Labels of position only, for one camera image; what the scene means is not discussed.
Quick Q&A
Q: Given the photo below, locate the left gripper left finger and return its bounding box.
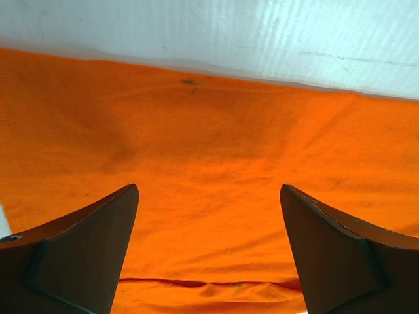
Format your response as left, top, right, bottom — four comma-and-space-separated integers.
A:
1, 184, 139, 313

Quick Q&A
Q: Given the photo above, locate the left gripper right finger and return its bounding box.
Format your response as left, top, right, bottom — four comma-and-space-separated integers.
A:
280, 184, 418, 313

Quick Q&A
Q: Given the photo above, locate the orange t shirt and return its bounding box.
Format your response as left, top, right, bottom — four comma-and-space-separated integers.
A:
1, 49, 418, 313

